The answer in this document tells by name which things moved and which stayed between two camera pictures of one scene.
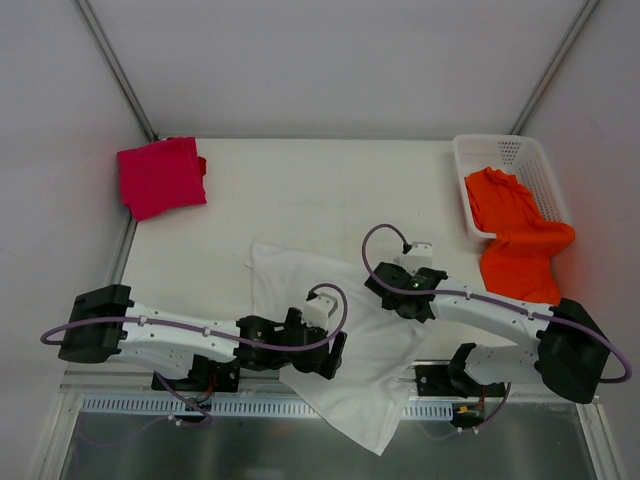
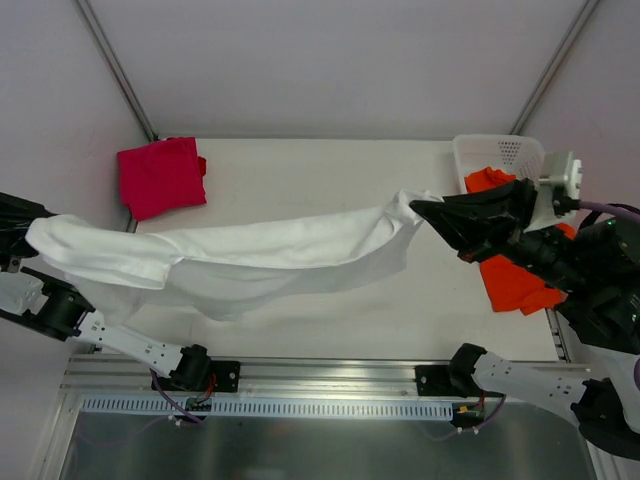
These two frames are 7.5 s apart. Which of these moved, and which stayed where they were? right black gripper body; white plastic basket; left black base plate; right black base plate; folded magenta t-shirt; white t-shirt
Moved: white t-shirt; right black gripper body
Stayed: folded magenta t-shirt; left black base plate; white plastic basket; right black base plate
